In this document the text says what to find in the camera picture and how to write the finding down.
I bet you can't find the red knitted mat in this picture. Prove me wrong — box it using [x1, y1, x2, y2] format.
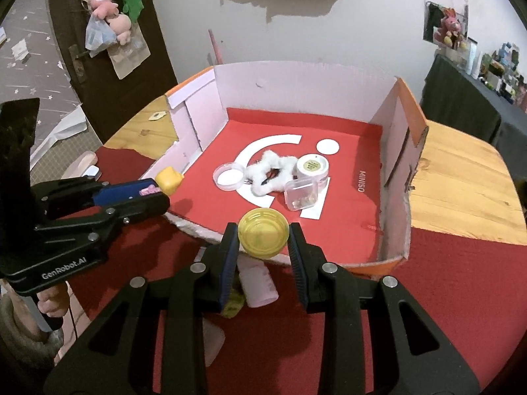
[66, 146, 527, 395]

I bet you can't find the dark cloth covered table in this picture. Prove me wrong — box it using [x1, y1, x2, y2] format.
[420, 53, 527, 161]

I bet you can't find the person's left hand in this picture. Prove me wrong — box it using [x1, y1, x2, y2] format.
[37, 282, 69, 318]

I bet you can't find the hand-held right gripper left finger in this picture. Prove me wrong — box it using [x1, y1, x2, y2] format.
[43, 222, 240, 395]

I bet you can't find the yellow plastic cap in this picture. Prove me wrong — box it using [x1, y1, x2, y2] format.
[238, 208, 291, 261]

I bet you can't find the white labelled bottle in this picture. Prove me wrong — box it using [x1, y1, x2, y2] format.
[239, 257, 280, 308]

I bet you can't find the pink plush toy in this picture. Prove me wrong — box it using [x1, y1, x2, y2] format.
[106, 13, 133, 46]
[91, 0, 120, 16]

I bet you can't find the pink stick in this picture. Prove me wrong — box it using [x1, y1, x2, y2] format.
[208, 29, 223, 66]

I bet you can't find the white paper sheet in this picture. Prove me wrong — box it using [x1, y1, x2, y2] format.
[31, 105, 88, 169]

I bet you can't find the pink rabbit plush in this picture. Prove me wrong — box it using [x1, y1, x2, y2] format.
[437, 8, 464, 48]

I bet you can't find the small clear plastic box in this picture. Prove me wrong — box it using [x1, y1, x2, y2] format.
[284, 178, 319, 211]

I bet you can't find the metal door handle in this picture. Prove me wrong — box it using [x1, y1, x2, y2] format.
[68, 44, 89, 83]

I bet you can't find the row of small bottles and boxes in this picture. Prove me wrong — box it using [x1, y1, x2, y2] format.
[463, 37, 527, 112]

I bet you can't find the clear round dish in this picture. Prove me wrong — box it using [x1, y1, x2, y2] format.
[213, 161, 246, 192]

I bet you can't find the clear plastic bag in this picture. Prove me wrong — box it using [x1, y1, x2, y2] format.
[84, 15, 118, 52]

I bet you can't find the pink toy with yellow top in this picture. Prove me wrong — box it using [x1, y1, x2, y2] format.
[140, 167, 184, 197]

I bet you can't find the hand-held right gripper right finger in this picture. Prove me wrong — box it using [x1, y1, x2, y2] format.
[288, 222, 480, 395]

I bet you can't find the pink slipper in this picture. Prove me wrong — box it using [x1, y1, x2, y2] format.
[66, 151, 98, 179]

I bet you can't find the orange cardboard box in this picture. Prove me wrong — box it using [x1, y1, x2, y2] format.
[146, 61, 429, 278]

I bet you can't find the person's left forearm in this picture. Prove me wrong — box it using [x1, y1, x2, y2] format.
[0, 296, 64, 369]

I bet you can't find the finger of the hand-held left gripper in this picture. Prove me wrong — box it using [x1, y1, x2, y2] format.
[34, 192, 171, 246]
[31, 178, 159, 217]

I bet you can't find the green plush toy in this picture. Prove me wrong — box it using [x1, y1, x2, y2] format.
[121, 0, 145, 23]

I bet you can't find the white fluffy scrunchie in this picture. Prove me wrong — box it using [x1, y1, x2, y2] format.
[241, 150, 300, 197]

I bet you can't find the white round jar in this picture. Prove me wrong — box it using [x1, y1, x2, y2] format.
[296, 153, 330, 186]

